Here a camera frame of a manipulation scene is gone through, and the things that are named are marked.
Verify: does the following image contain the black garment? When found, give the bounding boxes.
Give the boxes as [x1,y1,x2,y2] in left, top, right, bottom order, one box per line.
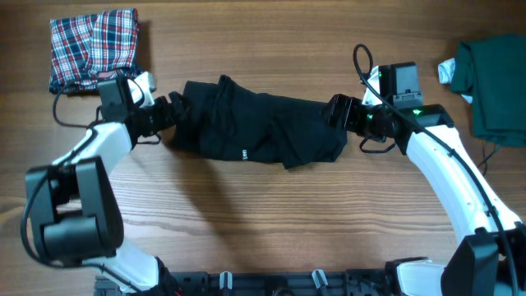
[168,75,348,169]

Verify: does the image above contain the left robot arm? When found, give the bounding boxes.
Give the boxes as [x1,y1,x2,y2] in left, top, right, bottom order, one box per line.
[21,72,183,295]

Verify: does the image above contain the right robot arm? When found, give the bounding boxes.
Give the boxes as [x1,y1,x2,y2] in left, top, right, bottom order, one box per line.
[322,62,525,295]

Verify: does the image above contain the plaid folded cloth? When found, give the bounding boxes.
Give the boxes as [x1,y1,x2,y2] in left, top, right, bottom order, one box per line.
[48,8,143,95]

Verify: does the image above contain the dark green folded garment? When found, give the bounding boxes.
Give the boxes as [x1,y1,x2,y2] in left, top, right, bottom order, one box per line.
[437,35,525,147]

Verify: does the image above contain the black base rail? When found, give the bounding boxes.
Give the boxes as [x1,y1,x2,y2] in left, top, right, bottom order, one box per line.
[93,269,412,296]

